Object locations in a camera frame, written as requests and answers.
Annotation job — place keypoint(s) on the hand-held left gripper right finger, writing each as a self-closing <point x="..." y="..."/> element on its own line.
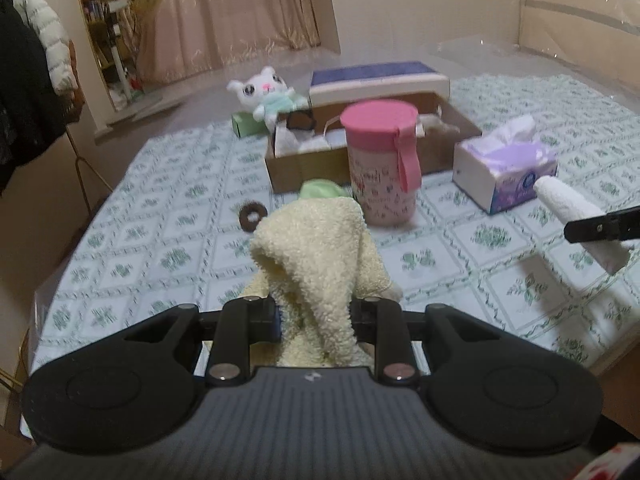
<point x="371" y="317"/>

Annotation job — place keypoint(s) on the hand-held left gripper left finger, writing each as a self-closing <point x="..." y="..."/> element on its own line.
<point x="260" y="317"/>

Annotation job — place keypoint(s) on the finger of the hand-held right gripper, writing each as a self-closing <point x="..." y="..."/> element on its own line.
<point x="600" y="227"/>

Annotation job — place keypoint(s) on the white sock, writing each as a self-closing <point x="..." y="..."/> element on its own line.
<point x="560" y="197"/>

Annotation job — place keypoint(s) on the yellow fluffy towel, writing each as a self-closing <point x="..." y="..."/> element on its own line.
<point x="310" y="260"/>

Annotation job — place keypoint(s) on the brown cardboard box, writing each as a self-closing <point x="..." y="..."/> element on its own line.
<point x="300" y="170"/>

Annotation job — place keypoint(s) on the brown hair scrunchie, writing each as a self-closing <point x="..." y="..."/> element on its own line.
<point x="243" y="220"/>

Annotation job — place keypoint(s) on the purple tissue pack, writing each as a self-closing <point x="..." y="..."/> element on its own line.
<point x="485" y="175"/>

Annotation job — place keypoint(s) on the pink lidded canister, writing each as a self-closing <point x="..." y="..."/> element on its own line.
<point x="375" y="180"/>

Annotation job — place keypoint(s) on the green cloth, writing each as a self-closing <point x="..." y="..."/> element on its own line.
<point x="320" y="189"/>

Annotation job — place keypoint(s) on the white cloth sheet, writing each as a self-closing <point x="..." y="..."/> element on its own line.
<point x="289" y="140"/>

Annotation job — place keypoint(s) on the small green box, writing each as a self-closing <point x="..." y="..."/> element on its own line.
<point x="245" y="125"/>

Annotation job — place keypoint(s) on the dark brown felt shoe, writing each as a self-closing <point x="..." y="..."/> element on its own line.
<point x="300" y="111"/>

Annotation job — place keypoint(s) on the metal rack leg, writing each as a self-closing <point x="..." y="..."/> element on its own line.
<point x="85" y="170"/>

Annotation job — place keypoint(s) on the white plush cat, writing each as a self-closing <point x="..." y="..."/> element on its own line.
<point x="260" y="87"/>

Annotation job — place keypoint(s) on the white and blue box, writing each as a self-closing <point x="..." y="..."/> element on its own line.
<point x="375" y="85"/>

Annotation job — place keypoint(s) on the red and white printed cloth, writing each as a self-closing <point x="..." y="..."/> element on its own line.
<point x="617" y="462"/>

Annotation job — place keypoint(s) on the pink curtain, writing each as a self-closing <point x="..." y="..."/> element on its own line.
<point x="225" y="10"/>

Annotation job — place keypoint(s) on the black hanging clothing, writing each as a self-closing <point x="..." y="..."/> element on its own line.
<point x="25" y="85"/>

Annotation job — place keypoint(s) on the white puffer jacket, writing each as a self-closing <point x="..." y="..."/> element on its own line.
<point x="55" y="45"/>

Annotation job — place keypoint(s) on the bookshelf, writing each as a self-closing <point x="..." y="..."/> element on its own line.
<point x="95" y="10"/>

